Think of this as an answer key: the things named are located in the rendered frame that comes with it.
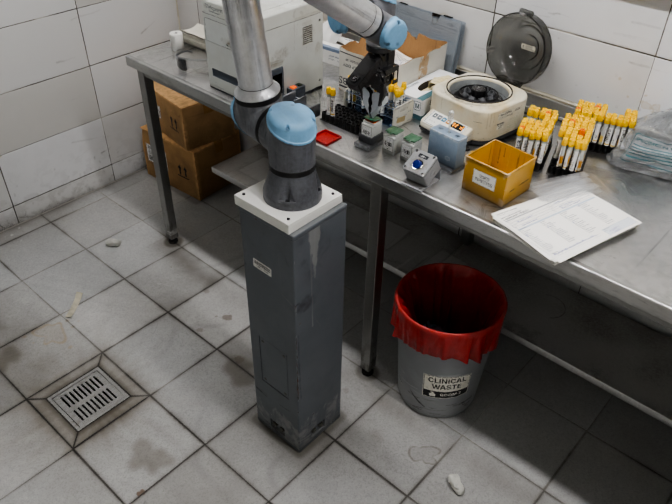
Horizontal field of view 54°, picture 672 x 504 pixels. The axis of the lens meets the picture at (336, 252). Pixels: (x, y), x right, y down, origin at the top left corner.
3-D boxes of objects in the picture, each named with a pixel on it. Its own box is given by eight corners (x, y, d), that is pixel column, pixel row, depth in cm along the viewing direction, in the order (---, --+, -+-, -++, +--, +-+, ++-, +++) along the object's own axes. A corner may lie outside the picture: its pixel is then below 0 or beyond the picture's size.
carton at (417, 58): (336, 88, 226) (337, 45, 217) (388, 64, 243) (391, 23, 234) (393, 111, 214) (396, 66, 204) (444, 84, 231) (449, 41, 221)
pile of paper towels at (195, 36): (178, 40, 259) (177, 28, 256) (200, 33, 265) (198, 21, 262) (220, 57, 246) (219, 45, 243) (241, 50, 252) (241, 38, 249)
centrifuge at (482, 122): (409, 125, 206) (412, 88, 198) (472, 100, 221) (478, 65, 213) (466, 156, 191) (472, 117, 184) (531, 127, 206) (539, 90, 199)
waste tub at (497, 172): (459, 187, 178) (465, 155, 172) (489, 170, 185) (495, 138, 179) (501, 208, 171) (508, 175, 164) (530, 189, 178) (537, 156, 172)
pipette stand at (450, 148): (423, 161, 189) (426, 129, 183) (439, 153, 193) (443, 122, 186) (450, 175, 183) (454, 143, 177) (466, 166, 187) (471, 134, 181)
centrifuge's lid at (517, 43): (494, 0, 201) (511, -1, 205) (475, 80, 214) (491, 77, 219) (553, 20, 188) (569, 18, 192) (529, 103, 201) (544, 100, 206)
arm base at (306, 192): (283, 218, 161) (283, 183, 155) (252, 190, 170) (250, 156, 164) (334, 199, 168) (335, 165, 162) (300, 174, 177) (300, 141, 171)
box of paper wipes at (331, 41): (296, 53, 251) (295, 19, 243) (315, 44, 258) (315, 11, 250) (343, 68, 240) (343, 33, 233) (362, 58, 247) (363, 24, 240)
